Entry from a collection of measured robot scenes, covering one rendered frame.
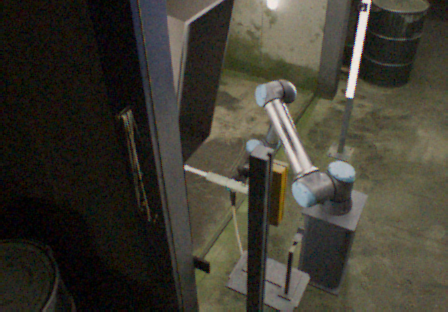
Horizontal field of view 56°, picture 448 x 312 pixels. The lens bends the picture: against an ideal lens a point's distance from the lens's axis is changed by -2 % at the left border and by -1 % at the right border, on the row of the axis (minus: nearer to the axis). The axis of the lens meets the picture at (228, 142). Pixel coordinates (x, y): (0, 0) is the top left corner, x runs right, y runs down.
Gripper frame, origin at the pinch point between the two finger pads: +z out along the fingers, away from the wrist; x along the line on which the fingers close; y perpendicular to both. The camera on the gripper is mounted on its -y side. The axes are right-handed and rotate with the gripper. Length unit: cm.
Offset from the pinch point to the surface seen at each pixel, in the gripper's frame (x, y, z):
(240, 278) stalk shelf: -44, -28, 75
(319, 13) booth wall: 18, -42, -209
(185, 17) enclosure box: 23, -113, 7
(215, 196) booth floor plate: 29, 47, -29
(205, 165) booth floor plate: 55, 47, -57
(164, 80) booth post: -8, -116, 68
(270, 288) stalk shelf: -58, -28, 73
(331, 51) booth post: 1, -7, -209
